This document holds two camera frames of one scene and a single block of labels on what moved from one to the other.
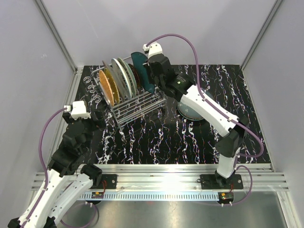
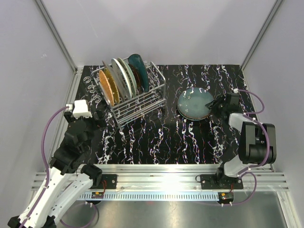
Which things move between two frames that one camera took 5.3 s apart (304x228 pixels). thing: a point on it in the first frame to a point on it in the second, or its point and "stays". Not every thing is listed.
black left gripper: (100, 121) stays
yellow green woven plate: (115, 92) stays
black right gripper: (148, 68) to (220, 99)
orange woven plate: (106, 86) stays
